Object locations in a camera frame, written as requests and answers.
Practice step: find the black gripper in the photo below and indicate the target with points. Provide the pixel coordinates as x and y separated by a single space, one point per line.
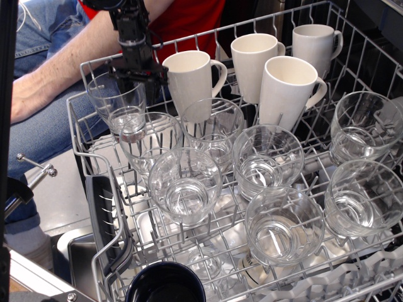
137 64

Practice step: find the tall clear glass cup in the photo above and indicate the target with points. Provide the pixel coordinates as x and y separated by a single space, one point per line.
114 108

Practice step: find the person's bare forearm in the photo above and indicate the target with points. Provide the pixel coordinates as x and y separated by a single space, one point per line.
97 39

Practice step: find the person's bare hand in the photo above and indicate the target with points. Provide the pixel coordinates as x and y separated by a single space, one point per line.
30 94

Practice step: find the clear glass second row left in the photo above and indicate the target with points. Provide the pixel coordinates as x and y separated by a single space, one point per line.
146 137

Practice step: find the white mug left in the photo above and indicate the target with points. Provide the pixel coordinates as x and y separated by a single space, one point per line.
193 79

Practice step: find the white mug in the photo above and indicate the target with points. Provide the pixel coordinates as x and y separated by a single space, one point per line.
318 45
193 79
249 55
290 86

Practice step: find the clear glass behind white mug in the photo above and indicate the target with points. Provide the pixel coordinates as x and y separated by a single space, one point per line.
212 125

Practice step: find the clear glass front left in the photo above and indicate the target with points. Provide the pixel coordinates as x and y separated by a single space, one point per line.
185 184

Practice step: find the white mug back centre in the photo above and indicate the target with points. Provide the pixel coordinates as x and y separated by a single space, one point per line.
249 55

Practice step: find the white mug front right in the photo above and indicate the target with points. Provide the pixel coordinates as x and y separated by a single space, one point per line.
290 86

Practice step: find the black clamp with metal rods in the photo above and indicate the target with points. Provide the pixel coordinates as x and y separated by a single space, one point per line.
20 193

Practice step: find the white mug back right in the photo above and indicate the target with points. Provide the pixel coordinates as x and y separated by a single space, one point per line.
318 45

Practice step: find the small glass lower rack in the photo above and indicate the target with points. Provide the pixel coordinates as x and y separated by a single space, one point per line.
205 263

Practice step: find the dark blue mug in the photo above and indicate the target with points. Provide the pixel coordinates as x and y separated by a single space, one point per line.
166 281

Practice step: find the clear glass front centre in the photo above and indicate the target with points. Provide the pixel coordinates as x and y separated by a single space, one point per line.
283 226

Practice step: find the clear glass far right upper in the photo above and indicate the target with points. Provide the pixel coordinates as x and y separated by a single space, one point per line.
365 125

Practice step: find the clear glass far right lower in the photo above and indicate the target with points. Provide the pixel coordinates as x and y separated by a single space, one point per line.
363 198

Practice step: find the grey wire dishwasher rack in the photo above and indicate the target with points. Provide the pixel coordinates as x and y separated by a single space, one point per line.
129 232

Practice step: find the black frame post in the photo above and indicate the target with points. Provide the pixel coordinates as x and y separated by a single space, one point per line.
9 15

